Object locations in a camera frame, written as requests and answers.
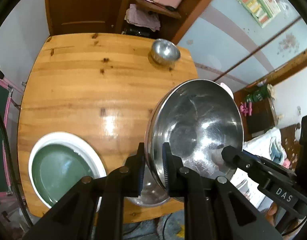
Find blue towel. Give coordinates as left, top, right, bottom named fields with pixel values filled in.
left=270, top=136, right=285, bottom=159

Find small steel bowl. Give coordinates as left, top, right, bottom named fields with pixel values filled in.
left=150, top=39, right=181, bottom=67

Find person's right hand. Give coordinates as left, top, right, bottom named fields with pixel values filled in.
left=267, top=202, right=279, bottom=224

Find pink plastic stool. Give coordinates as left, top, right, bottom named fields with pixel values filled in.
left=220, top=82, right=234, bottom=100

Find green plate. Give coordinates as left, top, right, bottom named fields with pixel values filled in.
left=31, top=144, right=100, bottom=207

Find folded pink cloth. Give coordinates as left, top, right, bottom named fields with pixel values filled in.
left=125, top=4, right=161, bottom=32

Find wooden corner shelf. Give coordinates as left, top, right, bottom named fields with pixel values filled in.
left=121, top=0, right=231, bottom=45

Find white bedding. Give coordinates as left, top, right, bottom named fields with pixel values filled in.
left=231, top=127, right=294, bottom=205

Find black bag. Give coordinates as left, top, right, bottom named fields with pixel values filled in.
left=122, top=26, right=154, bottom=39

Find medium steel bowl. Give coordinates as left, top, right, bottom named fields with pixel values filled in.
left=146, top=79, right=244, bottom=203

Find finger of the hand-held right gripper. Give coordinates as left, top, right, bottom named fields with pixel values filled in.
left=221, top=146, right=270, bottom=188
left=242, top=149, right=296, bottom=174

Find green box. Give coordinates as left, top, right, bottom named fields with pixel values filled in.
left=245, top=85, right=269, bottom=103

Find grey floor mat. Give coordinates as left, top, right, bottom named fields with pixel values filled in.
left=92, top=209, right=186, bottom=240

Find steel bowl with pink shell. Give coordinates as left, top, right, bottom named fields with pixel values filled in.
left=122, top=165, right=174, bottom=207

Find wall poster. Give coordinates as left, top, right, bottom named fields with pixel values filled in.
left=236, top=0, right=281, bottom=28

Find light blue wardrobe door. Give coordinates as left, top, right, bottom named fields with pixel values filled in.
left=178, top=0, right=307, bottom=98

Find brown wooden door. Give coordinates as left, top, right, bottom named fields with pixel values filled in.
left=45, top=0, right=134, bottom=34

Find white plate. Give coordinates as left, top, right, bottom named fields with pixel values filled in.
left=28, top=131, right=107, bottom=209

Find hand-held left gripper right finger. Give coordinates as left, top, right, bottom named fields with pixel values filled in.
left=162, top=142, right=284, bottom=240

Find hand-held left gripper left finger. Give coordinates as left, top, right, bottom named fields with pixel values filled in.
left=23, top=142, right=146, bottom=240

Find dark wooden cabinet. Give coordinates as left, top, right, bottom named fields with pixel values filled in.
left=246, top=97, right=279, bottom=135

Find pink dumbbells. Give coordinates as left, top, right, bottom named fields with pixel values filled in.
left=240, top=102, right=252, bottom=117

